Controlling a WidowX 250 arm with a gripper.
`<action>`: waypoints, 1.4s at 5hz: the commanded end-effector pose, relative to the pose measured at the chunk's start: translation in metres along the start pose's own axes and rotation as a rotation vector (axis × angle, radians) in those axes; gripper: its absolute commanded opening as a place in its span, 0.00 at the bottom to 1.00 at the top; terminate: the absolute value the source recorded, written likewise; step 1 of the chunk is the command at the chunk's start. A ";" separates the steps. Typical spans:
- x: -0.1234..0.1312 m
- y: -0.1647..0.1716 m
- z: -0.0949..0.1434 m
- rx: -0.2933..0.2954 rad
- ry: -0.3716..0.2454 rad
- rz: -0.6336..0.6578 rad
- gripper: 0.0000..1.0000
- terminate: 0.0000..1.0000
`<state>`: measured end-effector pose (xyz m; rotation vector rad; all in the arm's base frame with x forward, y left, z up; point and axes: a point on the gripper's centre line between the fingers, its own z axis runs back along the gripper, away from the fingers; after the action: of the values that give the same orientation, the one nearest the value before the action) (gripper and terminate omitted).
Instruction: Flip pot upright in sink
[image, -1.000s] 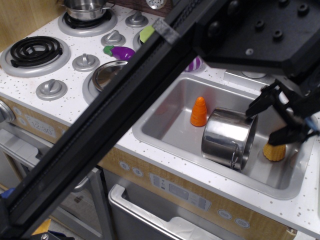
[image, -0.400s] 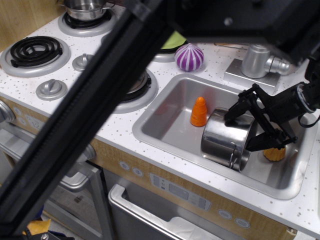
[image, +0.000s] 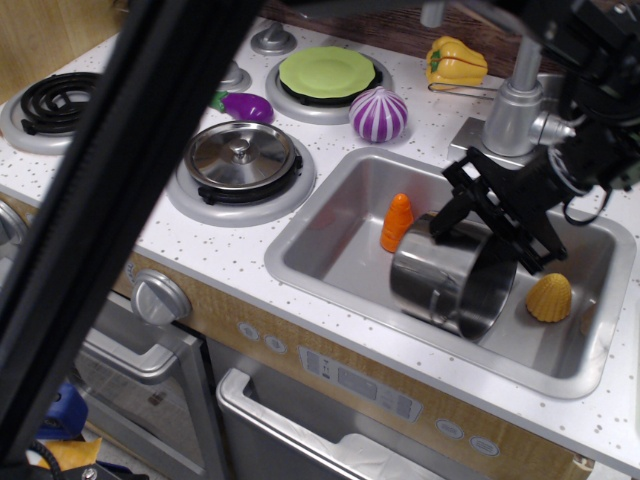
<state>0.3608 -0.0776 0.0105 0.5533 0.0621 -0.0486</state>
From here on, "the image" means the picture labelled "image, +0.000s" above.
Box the yellow toy corn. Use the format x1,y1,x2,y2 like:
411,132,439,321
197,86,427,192
525,273,572,323

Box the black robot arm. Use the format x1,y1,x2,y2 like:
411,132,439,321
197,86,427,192
430,1,639,273

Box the back right stove burner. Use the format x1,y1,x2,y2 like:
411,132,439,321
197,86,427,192
266,53,393,125

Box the green toy plate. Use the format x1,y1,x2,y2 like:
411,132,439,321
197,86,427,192
278,46,376,99

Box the blue clamp tool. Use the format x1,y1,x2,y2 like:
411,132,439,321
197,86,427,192
36,382,88,440

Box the orange toy carrot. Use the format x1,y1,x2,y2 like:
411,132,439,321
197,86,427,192
380,193,414,253

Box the silver oven door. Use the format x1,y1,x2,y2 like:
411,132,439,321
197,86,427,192
69,293,229,479

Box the yellow cloth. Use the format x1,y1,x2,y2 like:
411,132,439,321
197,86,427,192
42,437,102,472

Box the purple striped toy onion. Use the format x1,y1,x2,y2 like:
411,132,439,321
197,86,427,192
349,86,408,143

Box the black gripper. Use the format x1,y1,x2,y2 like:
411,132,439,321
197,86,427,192
430,147,568,273

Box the black foreground frame bar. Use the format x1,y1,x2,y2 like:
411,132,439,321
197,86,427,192
1,1,261,479

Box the silver wire handle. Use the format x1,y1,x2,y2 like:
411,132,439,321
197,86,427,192
428,82,498,100

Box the front left stove burner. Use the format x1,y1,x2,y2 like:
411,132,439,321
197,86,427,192
1,72,100,155

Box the silver stove knob back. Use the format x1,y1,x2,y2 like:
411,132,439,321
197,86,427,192
250,22,297,56

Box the silver stove knob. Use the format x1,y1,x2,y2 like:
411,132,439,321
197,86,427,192
217,61,252,93
250,22,297,56

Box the purple toy eggplant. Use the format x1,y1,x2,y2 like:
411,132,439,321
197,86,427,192
209,91,275,123

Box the yellow toy bell pepper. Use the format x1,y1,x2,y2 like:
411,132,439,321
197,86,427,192
426,36,488,89

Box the silver toy faucet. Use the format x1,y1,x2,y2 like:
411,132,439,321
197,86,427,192
447,0,576,169

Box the silver stove knob middle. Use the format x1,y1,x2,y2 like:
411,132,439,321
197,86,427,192
217,61,252,93

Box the stove burner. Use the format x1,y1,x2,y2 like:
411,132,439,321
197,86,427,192
266,53,393,125
1,72,100,155
166,137,316,228

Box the silver oven knob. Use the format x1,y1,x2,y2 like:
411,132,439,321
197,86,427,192
130,269,192,326

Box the silver dishwasher door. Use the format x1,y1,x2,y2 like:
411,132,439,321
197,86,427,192
216,368,481,479

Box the silver sink basin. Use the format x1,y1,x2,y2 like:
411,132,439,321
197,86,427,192
265,148,636,399

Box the front right stove burner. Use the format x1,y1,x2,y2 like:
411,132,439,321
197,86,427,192
166,137,316,228

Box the stainless steel pot lid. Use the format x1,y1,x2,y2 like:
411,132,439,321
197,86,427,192
184,121,298,191

